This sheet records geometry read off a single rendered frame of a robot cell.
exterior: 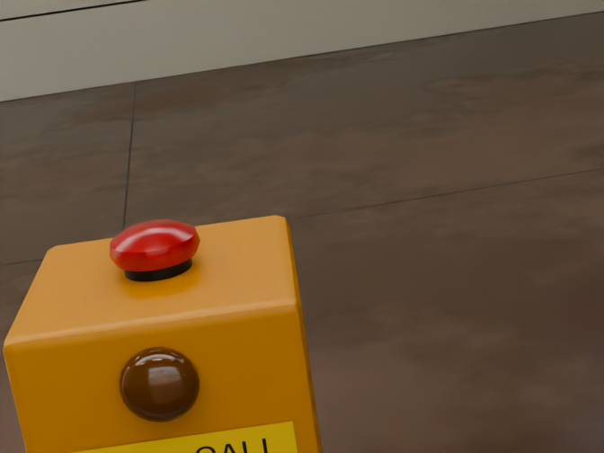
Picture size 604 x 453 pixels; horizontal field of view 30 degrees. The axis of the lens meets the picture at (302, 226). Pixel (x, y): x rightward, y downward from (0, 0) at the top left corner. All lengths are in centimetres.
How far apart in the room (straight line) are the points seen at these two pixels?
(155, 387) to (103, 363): 2
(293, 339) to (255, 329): 2
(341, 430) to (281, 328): 214
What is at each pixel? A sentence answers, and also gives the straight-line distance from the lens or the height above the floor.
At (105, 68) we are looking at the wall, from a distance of 726.
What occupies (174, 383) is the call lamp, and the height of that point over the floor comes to 106.
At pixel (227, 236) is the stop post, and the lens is 53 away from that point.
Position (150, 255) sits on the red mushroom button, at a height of 109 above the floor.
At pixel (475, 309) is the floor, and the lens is 313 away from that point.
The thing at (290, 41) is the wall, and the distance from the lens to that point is 728.
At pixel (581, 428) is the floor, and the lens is 253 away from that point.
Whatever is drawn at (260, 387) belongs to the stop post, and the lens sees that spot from 46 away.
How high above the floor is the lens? 125
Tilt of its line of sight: 18 degrees down
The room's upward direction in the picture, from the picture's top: 8 degrees counter-clockwise
